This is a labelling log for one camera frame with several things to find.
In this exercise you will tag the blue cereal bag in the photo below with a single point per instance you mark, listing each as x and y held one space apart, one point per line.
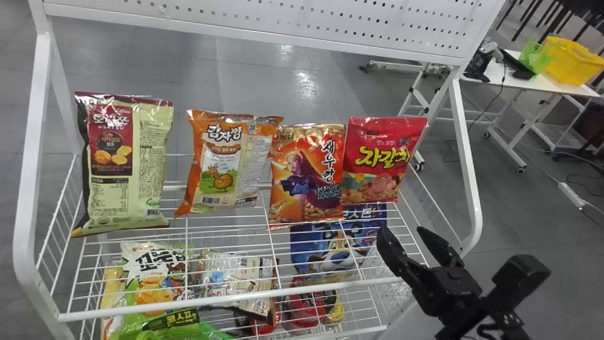
330 241

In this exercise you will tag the white power strip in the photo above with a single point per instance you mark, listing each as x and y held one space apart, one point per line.
572 194

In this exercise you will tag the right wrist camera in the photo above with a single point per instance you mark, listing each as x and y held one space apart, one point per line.
519 276

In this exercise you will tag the maroon and cream snack packet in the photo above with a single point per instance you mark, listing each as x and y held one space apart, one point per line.
137 156

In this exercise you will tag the hand scanner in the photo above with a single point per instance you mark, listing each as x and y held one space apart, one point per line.
490 48

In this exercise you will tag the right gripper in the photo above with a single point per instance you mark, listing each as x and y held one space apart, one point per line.
448 290

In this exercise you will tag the black stand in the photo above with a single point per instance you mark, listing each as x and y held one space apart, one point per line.
476 66

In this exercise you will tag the green and yellow snack packet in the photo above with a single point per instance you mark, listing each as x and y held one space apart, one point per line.
151 283

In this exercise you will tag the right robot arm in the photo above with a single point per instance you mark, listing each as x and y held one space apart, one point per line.
476 328

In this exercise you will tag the yellow basket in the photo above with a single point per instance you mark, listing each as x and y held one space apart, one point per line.
571 61

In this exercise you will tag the white snack packet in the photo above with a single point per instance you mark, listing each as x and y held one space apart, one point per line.
236 278

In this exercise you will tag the white side table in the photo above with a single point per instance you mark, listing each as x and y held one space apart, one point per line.
542 84

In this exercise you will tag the red and black snack packet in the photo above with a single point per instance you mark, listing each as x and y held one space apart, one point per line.
306 307

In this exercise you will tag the orange and purple snack packet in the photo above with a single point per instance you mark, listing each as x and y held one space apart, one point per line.
302 174

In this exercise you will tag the green basket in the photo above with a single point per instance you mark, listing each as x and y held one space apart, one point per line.
535 56

